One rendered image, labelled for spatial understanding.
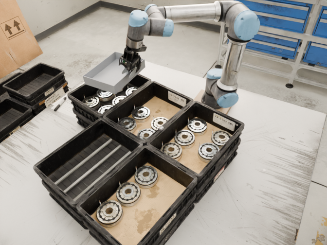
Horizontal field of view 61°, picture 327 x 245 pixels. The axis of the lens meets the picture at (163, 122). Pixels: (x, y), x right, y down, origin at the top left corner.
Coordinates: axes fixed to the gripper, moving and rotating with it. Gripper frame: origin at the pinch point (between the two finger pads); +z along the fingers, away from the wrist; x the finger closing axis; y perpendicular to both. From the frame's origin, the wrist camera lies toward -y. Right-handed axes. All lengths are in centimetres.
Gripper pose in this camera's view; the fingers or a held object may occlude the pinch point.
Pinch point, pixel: (130, 74)
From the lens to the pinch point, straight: 145.2
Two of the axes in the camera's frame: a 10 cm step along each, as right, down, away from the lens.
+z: -2.3, 6.0, 7.7
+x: 8.7, 4.9, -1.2
